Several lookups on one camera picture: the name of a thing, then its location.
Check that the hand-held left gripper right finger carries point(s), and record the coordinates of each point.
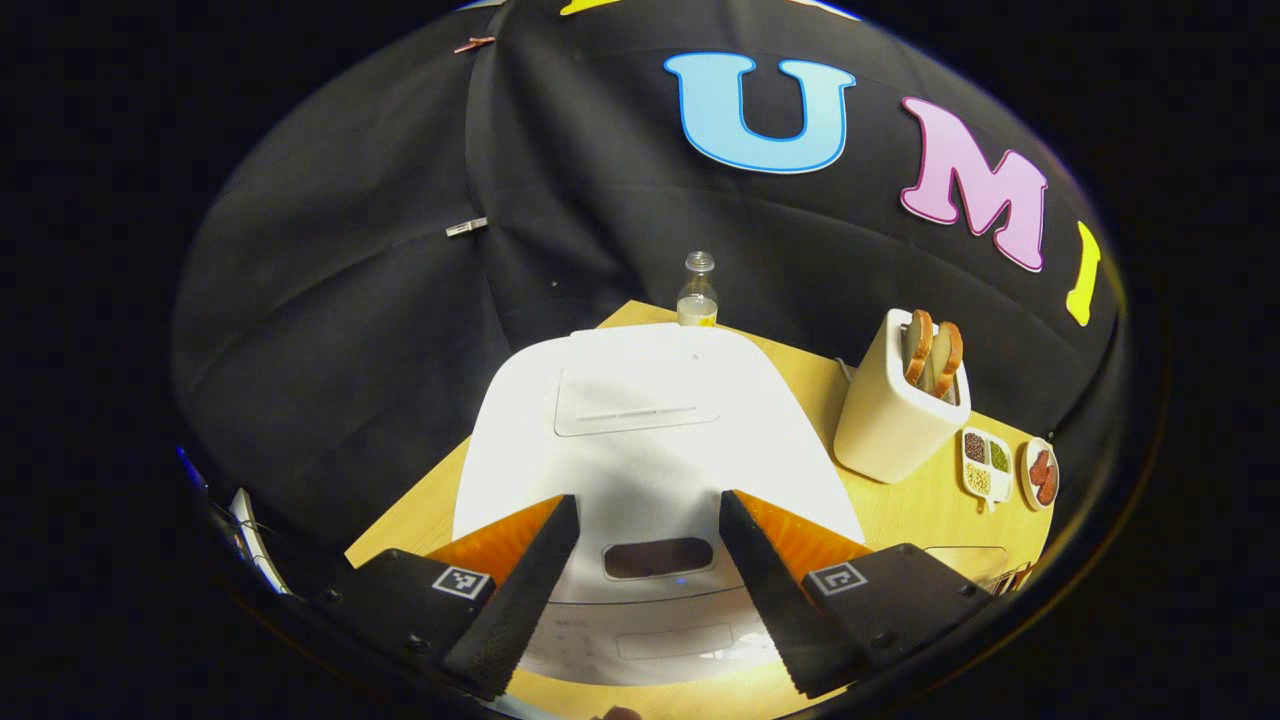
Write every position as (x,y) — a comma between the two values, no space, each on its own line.
(765,590)

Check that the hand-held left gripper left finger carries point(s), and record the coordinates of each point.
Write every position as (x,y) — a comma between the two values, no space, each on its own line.
(525,590)

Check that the white rice cooker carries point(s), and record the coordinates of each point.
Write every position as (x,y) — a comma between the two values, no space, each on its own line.
(650,450)

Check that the white toaster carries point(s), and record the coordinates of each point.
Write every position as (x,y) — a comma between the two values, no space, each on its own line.
(890,420)

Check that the white divided grain dish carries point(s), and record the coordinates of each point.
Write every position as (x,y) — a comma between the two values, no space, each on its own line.
(985,480)

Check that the white round plate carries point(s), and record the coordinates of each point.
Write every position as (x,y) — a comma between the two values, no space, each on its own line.
(1028,480)

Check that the bread slice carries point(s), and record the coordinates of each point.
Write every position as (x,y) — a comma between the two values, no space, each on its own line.
(918,347)
(947,358)

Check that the small glass bottle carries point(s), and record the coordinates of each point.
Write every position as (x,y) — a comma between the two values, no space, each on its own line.
(697,300)

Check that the red meat slice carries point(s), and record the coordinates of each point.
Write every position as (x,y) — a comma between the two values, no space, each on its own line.
(1040,465)
(1047,488)

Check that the black backdrop cloth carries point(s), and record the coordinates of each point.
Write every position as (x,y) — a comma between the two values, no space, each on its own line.
(600,230)

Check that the silver clothes peg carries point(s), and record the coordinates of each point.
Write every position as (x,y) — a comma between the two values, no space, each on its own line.
(466,227)

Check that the pink clothes peg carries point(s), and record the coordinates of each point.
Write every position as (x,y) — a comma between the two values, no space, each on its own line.
(474,44)

